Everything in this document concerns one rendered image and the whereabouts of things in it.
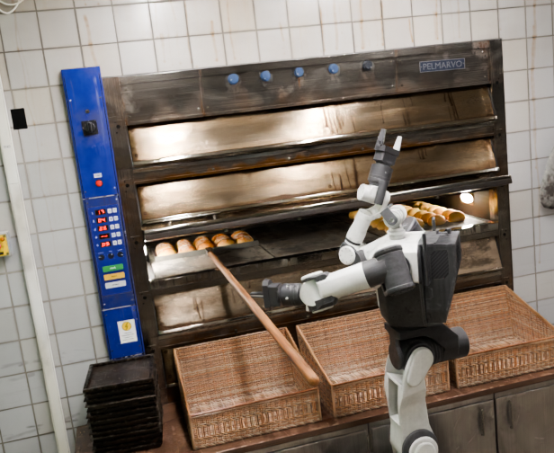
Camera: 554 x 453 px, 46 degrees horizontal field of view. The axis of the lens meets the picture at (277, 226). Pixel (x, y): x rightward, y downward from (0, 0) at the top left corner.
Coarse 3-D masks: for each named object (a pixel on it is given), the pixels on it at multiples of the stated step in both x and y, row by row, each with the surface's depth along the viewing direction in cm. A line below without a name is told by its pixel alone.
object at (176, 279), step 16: (480, 224) 341; (496, 224) 340; (288, 256) 318; (304, 256) 316; (320, 256) 318; (336, 256) 321; (192, 272) 307; (208, 272) 306; (240, 272) 310; (160, 288) 301
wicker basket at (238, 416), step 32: (192, 352) 306; (224, 352) 308; (256, 352) 312; (224, 384) 307; (288, 384) 313; (192, 416) 262; (224, 416) 266; (256, 416) 286; (288, 416) 273; (320, 416) 276; (192, 448) 265
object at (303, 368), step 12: (216, 264) 311; (228, 276) 283; (240, 288) 263; (252, 300) 244; (264, 324) 220; (276, 336) 206; (288, 348) 195; (300, 360) 184; (300, 372) 180; (312, 372) 176; (312, 384) 173
